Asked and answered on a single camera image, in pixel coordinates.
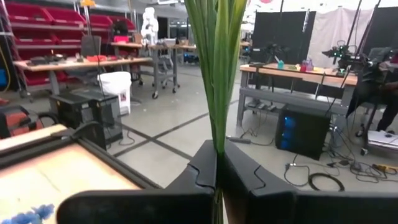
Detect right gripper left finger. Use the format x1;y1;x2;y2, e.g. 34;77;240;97
55;139;218;224

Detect yellow hand tool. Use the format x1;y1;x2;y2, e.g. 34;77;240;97
372;163;398;174

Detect green leaf tip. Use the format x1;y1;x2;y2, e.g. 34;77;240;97
183;0;249;224

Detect black curtain panel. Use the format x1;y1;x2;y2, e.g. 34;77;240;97
251;11;317;66

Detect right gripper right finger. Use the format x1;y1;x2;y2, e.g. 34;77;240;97
222;140;398;224

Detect person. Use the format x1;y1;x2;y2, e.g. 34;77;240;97
345;46;398;133

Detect black power strip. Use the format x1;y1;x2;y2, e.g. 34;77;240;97
226;135;252;145

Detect rolling wooden workbench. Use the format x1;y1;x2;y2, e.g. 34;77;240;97
110;40;200;100

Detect wooden work table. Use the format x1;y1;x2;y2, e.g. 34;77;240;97
236;62;358;127

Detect pink plastic object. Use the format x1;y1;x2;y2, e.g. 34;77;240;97
299;58;315;73

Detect coiled black cable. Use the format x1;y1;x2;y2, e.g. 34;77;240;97
307;172;346;192

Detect white curtain sheet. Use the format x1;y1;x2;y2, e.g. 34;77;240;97
307;7;376;68

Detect white plastic bucket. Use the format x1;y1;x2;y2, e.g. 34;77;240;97
97;71;133;116

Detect tangled floor cables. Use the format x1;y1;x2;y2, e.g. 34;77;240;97
323;146;398;184

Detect blue artificial flower bunch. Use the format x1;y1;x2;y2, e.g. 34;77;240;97
0;203;55;224

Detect black computer with blue light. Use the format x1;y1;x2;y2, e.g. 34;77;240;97
275;104;331;161

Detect long wooden workbench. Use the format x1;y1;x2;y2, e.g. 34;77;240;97
12;56;154;99

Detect white humanoid robot figure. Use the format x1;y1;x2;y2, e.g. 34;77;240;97
141;6;160;47

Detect red bin shelving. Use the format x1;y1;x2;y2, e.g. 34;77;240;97
0;0;137;94

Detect white floor platform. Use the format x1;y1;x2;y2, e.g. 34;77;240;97
360;129;398;156

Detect loose black floor cable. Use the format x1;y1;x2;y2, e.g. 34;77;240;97
282;154;312;188

